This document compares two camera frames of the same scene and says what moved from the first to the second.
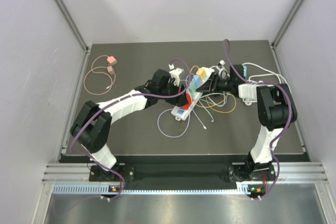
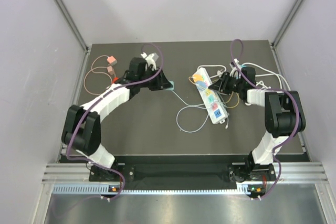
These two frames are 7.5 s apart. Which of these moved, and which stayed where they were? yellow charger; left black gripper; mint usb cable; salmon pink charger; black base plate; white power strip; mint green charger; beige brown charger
Moved: mint usb cable; left black gripper; yellow charger; white power strip; mint green charger
Stayed: beige brown charger; salmon pink charger; black base plate
